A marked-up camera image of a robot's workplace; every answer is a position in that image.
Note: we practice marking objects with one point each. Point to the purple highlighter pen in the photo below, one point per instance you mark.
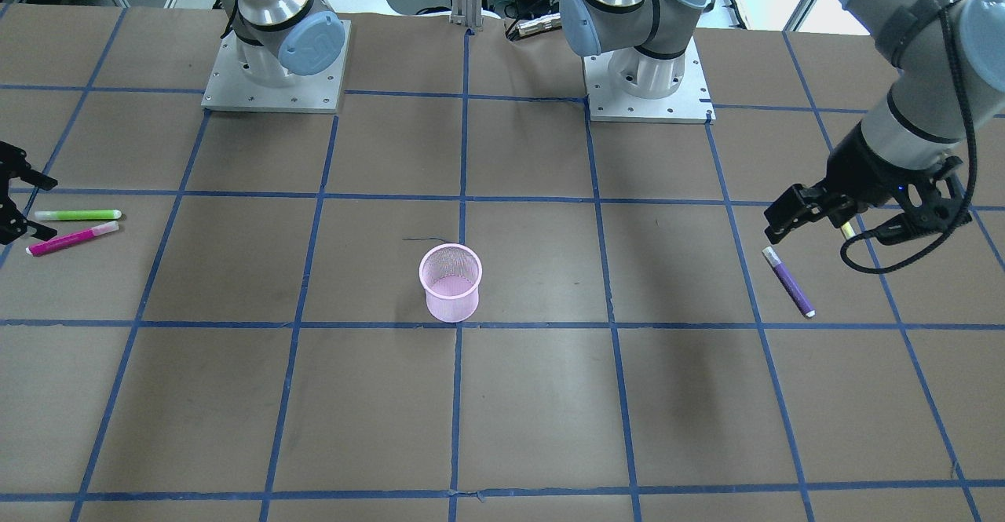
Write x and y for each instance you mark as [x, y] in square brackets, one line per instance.
[789, 283]

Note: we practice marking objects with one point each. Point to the green highlighter pen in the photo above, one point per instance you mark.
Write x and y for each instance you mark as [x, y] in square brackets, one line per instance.
[77, 215]

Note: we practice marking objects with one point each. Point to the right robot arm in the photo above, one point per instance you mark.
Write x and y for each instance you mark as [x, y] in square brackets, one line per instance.
[279, 55]

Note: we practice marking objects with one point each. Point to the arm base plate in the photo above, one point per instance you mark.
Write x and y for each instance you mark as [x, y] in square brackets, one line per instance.
[249, 79]
[626, 86]

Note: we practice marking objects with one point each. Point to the pink mesh cup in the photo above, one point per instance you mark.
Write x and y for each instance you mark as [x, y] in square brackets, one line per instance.
[450, 275]

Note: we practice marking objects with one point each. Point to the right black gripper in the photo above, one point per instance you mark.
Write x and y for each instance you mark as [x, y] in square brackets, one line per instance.
[9, 170]

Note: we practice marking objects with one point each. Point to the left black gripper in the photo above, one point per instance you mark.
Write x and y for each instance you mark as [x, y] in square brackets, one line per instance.
[862, 166]

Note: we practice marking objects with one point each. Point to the pink highlighter pen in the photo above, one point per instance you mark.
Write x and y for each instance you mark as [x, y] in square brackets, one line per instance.
[64, 242]

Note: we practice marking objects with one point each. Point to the yellow highlighter pen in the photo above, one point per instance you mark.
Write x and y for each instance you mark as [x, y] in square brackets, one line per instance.
[847, 231]

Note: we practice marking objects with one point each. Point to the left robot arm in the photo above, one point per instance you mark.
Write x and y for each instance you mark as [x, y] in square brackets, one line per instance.
[950, 57]

